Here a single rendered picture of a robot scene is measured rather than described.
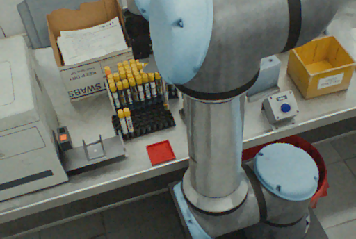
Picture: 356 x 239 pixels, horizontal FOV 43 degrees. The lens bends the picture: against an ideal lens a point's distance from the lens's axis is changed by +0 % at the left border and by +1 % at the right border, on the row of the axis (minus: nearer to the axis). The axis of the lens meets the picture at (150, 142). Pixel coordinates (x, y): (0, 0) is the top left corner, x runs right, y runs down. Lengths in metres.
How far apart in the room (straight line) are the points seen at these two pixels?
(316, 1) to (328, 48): 0.93
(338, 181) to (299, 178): 1.45
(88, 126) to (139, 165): 0.22
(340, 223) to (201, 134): 1.59
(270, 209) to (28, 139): 0.57
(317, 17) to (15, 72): 0.75
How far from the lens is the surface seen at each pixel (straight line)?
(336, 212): 2.19
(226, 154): 0.66
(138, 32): 1.07
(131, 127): 1.24
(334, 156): 2.36
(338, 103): 1.37
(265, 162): 0.84
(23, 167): 1.15
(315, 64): 1.46
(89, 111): 1.37
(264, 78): 1.33
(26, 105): 1.02
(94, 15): 1.57
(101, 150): 1.21
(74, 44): 1.52
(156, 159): 1.21
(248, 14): 0.49
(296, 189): 0.82
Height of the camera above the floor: 1.85
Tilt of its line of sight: 51 degrees down
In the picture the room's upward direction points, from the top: 11 degrees counter-clockwise
